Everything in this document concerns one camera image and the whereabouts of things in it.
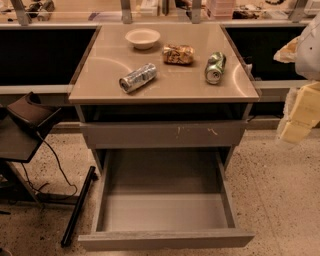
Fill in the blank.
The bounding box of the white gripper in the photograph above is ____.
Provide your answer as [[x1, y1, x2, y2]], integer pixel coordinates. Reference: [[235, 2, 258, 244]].
[[277, 82, 320, 144]]

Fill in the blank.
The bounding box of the grey drawer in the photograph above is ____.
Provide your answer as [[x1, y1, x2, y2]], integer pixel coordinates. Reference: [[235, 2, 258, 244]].
[[78, 148, 254, 251], [80, 120, 246, 149]]

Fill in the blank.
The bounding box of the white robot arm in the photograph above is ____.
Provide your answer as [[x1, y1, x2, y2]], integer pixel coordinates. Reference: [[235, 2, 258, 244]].
[[273, 13, 320, 146]]

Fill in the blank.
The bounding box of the grey top drawer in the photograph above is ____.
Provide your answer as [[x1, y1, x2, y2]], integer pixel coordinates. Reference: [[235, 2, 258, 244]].
[[80, 120, 246, 149]]

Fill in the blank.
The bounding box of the grey drawer cabinet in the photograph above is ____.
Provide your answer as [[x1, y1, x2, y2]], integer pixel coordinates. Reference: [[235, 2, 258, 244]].
[[69, 23, 259, 167]]

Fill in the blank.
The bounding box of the crushed green can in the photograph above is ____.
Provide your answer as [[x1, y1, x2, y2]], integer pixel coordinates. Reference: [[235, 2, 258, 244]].
[[204, 52, 226, 85]]

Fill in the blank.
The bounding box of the crushed brown can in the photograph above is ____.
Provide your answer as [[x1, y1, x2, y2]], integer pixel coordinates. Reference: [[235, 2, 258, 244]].
[[162, 44, 195, 65]]

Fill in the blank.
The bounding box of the silver soda can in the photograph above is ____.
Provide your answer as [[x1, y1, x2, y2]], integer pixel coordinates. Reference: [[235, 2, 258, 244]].
[[119, 63, 157, 93]]

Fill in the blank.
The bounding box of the black floor bar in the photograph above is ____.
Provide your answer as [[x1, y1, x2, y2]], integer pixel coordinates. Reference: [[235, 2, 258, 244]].
[[60, 166, 95, 248]]

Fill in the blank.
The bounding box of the dark side table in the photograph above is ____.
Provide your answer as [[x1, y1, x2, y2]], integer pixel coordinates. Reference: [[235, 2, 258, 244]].
[[0, 92, 62, 203]]

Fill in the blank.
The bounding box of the black cable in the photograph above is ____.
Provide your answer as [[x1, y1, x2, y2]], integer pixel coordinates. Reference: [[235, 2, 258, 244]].
[[19, 131, 79, 201]]

